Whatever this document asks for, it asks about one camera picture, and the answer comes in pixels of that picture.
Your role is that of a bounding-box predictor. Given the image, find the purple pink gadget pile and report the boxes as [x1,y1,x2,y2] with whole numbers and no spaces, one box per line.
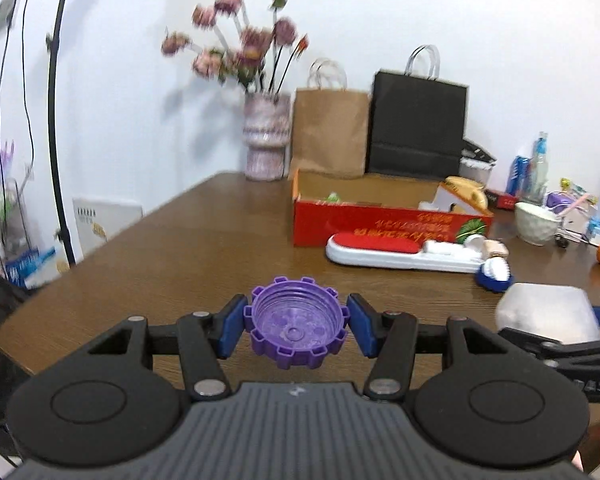
[545,178,598,243]

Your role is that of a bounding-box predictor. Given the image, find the white ceramic bowl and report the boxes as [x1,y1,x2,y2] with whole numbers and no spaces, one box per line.
[514,202,562,246]

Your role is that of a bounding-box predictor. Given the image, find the dried pink flowers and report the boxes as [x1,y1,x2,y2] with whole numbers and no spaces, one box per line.
[160,0,309,96]

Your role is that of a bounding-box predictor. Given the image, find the green spray bottle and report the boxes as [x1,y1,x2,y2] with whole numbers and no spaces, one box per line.
[326,192,341,204]

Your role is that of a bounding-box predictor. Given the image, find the white red lint brush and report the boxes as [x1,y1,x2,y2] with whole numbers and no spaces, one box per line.
[325,232,483,273]

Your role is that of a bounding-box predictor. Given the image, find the clear food container black lid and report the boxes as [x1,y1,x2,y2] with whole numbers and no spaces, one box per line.
[460,139,496,188]

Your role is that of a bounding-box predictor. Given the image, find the brown paper bag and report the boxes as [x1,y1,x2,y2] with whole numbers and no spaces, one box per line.
[289,58,370,178]

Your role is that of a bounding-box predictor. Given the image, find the white ridged cap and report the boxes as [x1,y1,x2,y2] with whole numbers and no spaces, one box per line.
[481,258,510,282]

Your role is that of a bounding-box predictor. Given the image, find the white square box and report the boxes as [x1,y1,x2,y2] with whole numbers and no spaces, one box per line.
[495,283,600,344]

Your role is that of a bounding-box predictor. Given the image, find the small red box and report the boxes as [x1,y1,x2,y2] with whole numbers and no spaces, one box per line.
[484,188,518,210]

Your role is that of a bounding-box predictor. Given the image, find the yellow ceramic mug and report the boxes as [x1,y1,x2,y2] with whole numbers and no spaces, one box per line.
[444,176,488,210]

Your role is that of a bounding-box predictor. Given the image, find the white round cap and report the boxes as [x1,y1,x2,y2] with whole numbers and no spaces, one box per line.
[463,234,486,252]

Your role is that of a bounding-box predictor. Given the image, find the clear plastic bottle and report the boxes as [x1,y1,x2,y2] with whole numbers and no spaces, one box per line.
[524,131,548,205]

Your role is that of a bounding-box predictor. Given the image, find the red cardboard box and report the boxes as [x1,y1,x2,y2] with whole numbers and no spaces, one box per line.
[291,170,493,247]

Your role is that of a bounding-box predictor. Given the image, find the blue gear-shaped lid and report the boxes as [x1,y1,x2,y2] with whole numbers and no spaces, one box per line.
[475,257,514,294]

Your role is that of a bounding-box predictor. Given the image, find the blue soda can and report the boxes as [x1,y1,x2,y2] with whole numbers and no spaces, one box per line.
[506,155,530,196]

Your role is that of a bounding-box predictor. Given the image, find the pink textured vase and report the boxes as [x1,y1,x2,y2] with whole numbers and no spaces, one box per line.
[242,92,291,181]

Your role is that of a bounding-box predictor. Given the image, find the purple gear-shaped lid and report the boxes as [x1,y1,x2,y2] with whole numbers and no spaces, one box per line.
[242,276,350,370]

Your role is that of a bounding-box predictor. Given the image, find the black paper bag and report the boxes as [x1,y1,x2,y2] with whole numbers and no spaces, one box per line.
[365,44,468,180]

